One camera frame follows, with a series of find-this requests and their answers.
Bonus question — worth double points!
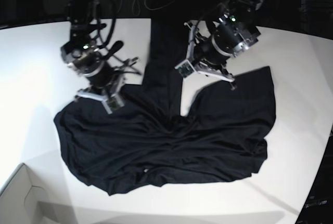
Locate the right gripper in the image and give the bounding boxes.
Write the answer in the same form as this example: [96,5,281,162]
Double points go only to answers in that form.
[74,57,142,104]

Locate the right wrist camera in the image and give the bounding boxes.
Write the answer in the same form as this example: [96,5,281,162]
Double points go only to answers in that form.
[102,95,125,114]

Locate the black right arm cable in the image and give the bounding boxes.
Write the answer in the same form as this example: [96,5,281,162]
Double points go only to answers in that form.
[91,0,124,58]

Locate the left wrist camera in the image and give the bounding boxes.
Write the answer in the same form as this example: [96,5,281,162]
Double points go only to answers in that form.
[175,59,196,78]

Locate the white cardboard box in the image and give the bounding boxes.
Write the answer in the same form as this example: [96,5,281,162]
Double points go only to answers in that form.
[1,164,48,224]

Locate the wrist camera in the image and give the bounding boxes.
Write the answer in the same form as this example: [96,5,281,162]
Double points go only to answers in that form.
[175,59,196,78]
[102,95,125,114]

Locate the black t-shirt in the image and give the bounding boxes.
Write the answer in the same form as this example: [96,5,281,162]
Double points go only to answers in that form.
[54,20,276,195]

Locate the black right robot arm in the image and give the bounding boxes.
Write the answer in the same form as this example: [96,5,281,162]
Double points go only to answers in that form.
[60,0,140,113]

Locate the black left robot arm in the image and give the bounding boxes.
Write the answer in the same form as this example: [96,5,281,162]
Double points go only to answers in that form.
[175,0,265,90]

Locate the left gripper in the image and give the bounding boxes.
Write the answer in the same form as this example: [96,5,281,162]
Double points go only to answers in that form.
[184,21,238,89]

